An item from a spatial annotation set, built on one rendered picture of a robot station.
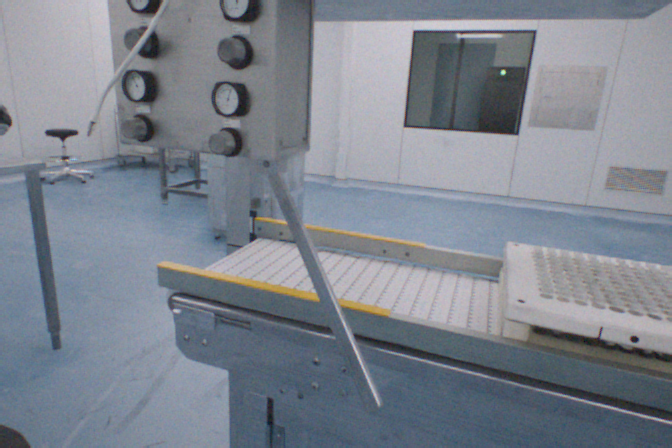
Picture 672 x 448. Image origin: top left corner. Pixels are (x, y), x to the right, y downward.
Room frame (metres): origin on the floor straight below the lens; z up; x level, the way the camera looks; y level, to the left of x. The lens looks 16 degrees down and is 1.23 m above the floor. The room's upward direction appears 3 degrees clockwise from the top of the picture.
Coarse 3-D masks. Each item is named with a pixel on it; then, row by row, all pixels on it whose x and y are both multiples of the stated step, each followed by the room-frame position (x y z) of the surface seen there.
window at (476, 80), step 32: (416, 32) 5.75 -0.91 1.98; (448, 32) 5.62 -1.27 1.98; (480, 32) 5.51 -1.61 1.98; (512, 32) 5.39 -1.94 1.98; (416, 64) 5.74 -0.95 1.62; (448, 64) 5.61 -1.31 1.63; (480, 64) 5.49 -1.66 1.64; (512, 64) 5.38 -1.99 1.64; (416, 96) 5.72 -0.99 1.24; (448, 96) 5.60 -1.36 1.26; (480, 96) 5.47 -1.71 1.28; (512, 96) 5.36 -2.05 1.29; (448, 128) 5.58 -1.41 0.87; (480, 128) 5.46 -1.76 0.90; (512, 128) 5.34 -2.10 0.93
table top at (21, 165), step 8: (0, 160) 1.79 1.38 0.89; (8, 160) 1.80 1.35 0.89; (16, 160) 1.81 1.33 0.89; (24, 160) 1.82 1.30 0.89; (32, 160) 1.82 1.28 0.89; (0, 168) 1.66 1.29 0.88; (8, 168) 1.68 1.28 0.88; (16, 168) 1.71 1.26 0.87; (24, 168) 1.74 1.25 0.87; (32, 168) 1.77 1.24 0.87; (40, 168) 1.79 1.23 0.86
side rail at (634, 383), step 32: (192, 288) 0.55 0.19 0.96; (224, 288) 0.54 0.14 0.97; (256, 288) 0.52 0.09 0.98; (320, 320) 0.49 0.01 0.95; (352, 320) 0.47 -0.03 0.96; (384, 320) 0.46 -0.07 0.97; (416, 320) 0.46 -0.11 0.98; (448, 352) 0.44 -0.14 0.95; (480, 352) 0.42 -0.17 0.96; (512, 352) 0.41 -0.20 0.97; (544, 352) 0.40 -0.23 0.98; (576, 384) 0.39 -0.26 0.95; (608, 384) 0.38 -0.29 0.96; (640, 384) 0.37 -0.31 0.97
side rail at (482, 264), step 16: (256, 224) 0.83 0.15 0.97; (272, 224) 0.82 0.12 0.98; (288, 240) 0.80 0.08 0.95; (320, 240) 0.78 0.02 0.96; (336, 240) 0.77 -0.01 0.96; (352, 240) 0.76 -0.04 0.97; (368, 240) 0.75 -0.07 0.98; (384, 256) 0.74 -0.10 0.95; (400, 256) 0.73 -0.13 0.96; (416, 256) 0.72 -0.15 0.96; (432, 256) 0.71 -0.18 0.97; (448, 256) 0.70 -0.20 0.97; (464, 256) 0.69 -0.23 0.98; (480, 256) 0.69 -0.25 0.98; (496, 256) 0.69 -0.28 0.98; (480, 272) 0.68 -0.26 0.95; (496, 272) 0.67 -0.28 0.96
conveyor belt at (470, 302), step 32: (256, 256) 0.72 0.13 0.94; (288, 256) 0.73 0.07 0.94; (320, 256) 0.74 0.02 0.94; (352, 256) 0.75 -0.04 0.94; (352, 288) 0.61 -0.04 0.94; (384, 288) 0.62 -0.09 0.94; (416, 288) 0.62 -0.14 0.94; (448, 288) 0.63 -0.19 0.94; (480, 288) 0.64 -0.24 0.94; (448, 320) 0.53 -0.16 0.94; (480, 320) 0.53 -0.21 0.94
